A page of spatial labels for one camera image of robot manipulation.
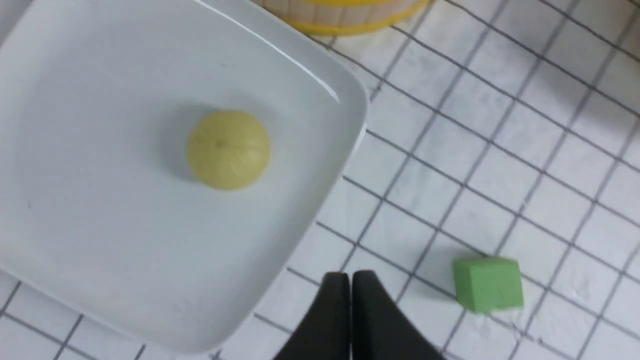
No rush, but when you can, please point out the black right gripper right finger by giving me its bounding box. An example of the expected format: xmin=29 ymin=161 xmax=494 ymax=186
xmin=352 ymin=270 xmax=444 ymax=360

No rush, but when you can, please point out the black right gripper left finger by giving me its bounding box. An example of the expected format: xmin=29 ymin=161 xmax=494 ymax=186
xmin=274 ymin=272 xmax=351 ymax=360

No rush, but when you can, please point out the yellow steamed bun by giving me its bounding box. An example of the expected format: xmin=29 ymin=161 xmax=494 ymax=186
xmin=185 ymin=111 xmax=271 ymax=191

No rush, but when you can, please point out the white square plate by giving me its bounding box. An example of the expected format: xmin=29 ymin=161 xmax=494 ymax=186
xmin=0 ymin=0 xmax=370 ymax=354

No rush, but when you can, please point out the green foam cube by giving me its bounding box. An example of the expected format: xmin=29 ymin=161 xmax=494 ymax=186
xmin=452 ymin=256 xmax=524 ymax=314

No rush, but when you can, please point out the white grid tablecloth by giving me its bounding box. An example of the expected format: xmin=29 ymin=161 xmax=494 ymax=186
xmin=1 ymin=0 xmax=639 ymax=360

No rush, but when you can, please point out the wooden steamer basket yellow rim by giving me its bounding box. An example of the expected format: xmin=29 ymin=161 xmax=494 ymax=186
xmin=254 ymin=0 xmax=431 ymax=37

